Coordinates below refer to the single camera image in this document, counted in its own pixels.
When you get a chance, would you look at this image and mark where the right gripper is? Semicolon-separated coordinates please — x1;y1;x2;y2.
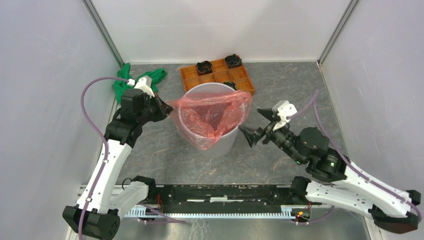
237;107;304;164

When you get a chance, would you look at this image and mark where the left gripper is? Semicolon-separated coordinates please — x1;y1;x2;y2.
137;91;174;125

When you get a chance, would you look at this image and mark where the grey trash bin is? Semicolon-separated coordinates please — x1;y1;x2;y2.
184;82;238;159

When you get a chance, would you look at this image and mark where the red plastic trash bag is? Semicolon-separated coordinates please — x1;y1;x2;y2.
167;90;253;150

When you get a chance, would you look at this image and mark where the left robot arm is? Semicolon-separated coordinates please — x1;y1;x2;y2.
62;88;173;240

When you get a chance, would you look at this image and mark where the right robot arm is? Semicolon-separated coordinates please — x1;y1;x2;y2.
239;108;422;234

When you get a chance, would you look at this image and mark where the green cloth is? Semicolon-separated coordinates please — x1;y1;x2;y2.
112;63;168;104

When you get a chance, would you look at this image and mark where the orange compartment tray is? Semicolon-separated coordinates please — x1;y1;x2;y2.
179;57;256;95

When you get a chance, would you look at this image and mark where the rolled black belt left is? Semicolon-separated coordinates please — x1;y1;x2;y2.
195;60;213;76

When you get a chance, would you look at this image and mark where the rolled black belt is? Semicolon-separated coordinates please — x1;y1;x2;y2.
195;60;213;76
224;54;243;69

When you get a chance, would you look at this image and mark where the rolled black belt right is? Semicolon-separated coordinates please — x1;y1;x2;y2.
224;54;243;69

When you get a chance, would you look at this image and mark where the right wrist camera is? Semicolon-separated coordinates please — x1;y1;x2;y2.
272;100;298;131

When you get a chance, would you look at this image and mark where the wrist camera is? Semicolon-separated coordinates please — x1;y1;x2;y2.
272;100;298;131
127;76;155;98

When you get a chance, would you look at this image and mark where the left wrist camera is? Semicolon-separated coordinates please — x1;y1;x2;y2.
127;76;155;98

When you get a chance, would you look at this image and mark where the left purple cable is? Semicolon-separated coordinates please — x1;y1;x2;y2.
77;76;132;240

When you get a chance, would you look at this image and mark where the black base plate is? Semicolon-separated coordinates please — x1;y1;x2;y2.
143;184;310;214

